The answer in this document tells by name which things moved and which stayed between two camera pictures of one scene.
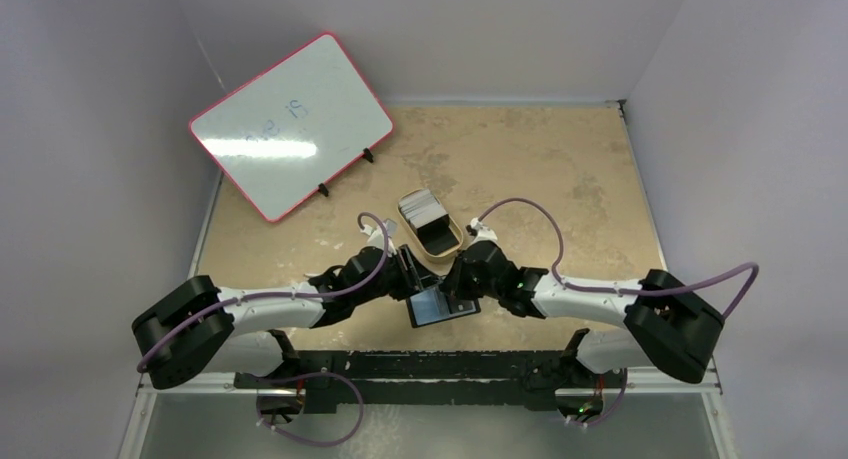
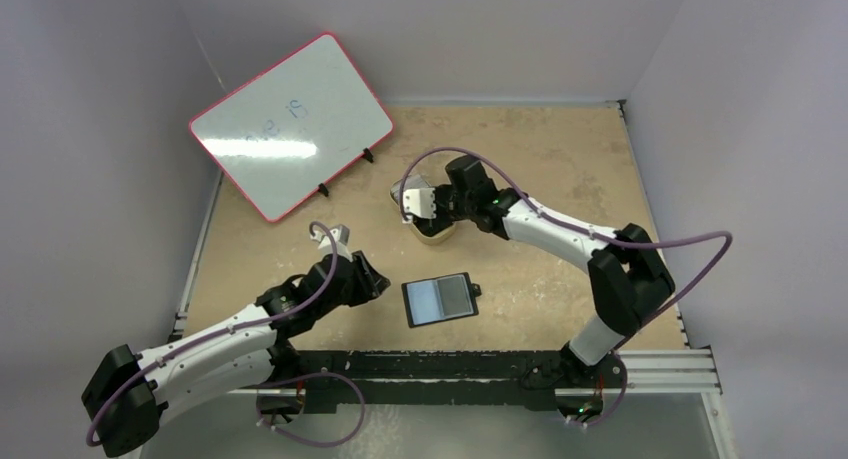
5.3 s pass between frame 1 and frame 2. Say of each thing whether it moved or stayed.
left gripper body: moved
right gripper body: moved
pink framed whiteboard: stayed
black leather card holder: stayed
